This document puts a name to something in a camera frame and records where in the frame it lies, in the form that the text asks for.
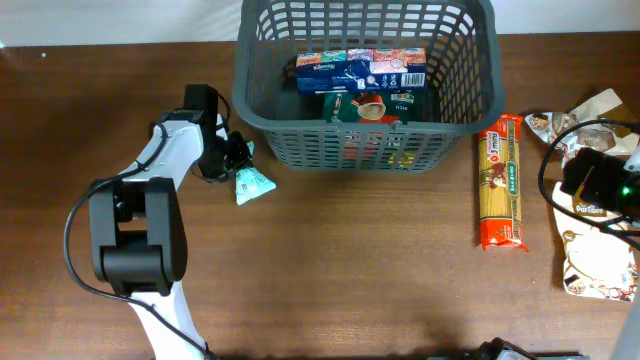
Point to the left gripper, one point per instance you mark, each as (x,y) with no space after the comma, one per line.
(244,158)

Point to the light teal snack packet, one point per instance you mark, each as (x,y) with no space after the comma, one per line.
(250,183)

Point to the Kleenex tissue multipack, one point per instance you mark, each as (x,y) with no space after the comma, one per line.
(361,70)

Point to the green Nescafe coffee bag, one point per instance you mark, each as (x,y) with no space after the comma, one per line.
(370,108)

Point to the cream Pantree pouch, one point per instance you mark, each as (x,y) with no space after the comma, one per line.
(596,265)

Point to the brown white snack bag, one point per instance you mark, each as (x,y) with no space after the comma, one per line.
(610,139)

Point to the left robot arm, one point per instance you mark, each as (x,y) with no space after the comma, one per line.
(138,239)

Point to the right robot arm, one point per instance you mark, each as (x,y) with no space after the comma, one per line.
(612,184)

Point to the dark grey plastic basket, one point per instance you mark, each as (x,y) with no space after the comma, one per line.
(464,92)

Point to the yellow red spaghetti packet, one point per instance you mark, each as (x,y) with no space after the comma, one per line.
(500,212)

